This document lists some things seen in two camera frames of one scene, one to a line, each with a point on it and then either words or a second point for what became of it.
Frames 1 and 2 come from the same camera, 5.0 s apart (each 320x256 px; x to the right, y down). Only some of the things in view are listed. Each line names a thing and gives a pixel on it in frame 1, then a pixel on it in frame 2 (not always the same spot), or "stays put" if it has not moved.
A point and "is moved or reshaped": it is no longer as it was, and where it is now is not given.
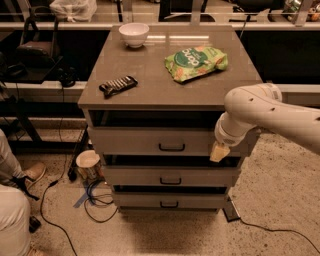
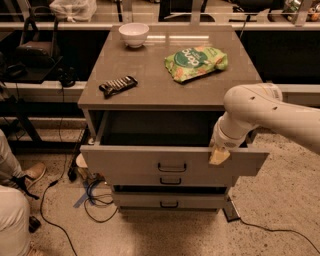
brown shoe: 33,173 stays put
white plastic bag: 74,10 stays put
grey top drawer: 164,141 is moved or reshaped
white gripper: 225,137 stays put
